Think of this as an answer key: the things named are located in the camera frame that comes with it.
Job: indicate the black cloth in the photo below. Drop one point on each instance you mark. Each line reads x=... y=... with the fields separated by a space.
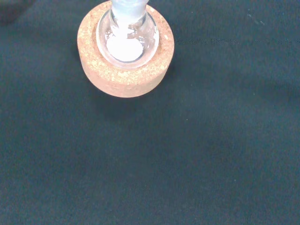
x=150 y=152

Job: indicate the round-bottom glass flask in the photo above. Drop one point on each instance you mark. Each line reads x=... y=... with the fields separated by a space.
x=126 y=47

